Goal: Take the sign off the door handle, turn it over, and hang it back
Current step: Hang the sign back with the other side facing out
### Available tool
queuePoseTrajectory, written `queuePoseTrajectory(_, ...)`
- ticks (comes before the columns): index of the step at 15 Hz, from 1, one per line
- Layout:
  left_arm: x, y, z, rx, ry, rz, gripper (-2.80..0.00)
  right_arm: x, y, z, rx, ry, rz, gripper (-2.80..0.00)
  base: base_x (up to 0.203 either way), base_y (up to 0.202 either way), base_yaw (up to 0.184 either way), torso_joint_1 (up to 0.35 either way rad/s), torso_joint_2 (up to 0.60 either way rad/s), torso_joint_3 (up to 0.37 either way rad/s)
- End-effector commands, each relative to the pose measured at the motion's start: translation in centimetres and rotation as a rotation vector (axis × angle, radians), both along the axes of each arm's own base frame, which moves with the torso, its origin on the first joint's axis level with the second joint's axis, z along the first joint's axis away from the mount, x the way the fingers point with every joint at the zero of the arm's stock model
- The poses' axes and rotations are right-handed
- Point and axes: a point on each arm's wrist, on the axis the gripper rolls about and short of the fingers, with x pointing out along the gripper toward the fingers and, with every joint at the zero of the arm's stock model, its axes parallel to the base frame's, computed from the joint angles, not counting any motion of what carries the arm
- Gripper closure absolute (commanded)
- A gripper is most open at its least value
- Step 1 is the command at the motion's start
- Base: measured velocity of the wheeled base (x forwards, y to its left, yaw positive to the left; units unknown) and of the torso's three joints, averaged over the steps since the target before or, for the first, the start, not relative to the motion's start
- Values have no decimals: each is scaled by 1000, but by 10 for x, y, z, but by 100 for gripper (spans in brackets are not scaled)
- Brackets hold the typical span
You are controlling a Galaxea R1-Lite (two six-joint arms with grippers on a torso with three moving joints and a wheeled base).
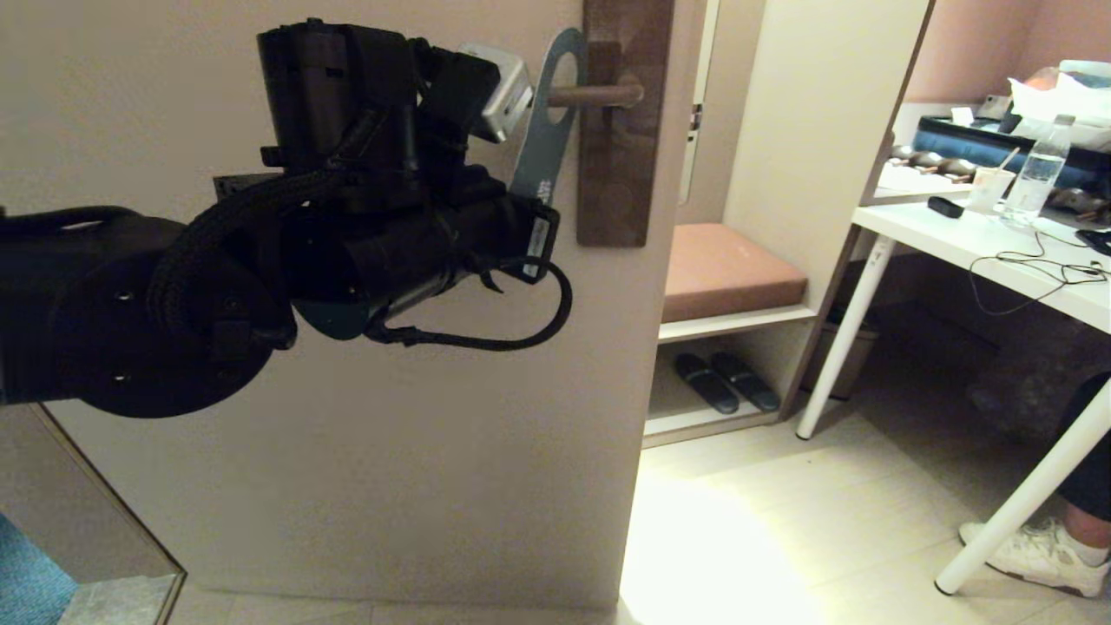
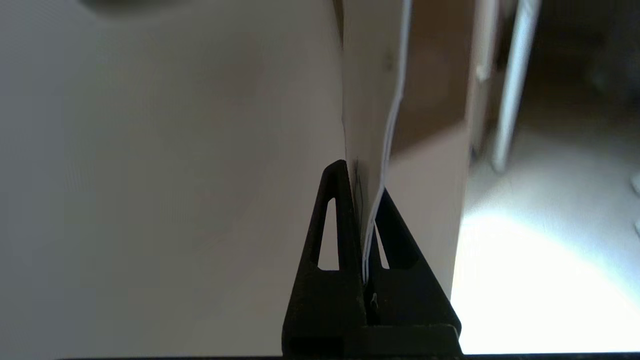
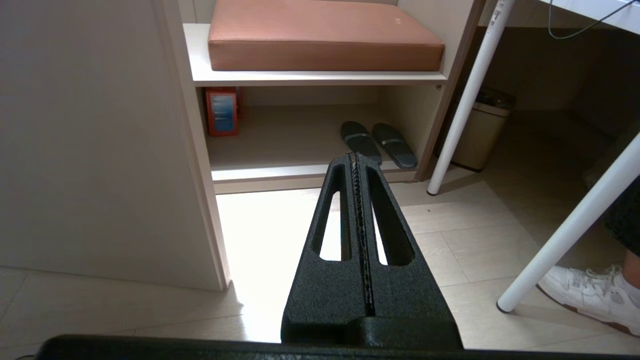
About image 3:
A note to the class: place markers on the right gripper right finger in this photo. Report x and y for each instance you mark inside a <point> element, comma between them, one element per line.
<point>405,300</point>

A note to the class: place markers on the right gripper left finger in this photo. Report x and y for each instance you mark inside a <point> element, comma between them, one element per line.
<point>325,300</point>

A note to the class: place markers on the beige door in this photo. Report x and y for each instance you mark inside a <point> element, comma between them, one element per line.
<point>100,150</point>

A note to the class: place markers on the black slipper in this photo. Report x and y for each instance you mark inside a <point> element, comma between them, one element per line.
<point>360,140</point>
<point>395,144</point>

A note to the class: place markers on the beige waste bin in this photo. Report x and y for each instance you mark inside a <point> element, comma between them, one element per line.
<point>480,135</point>

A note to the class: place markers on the white sneaker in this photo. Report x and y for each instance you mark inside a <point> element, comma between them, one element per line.
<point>590,295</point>

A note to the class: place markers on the red blue small box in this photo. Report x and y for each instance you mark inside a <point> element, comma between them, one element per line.
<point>221,112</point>

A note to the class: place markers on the white table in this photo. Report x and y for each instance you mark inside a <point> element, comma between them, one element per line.
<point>475,90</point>

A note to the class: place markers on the seated person dark clothes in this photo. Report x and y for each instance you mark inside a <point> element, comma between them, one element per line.
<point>627,225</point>

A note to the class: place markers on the brown bench cushion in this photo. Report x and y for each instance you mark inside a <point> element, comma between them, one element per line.
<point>325,40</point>

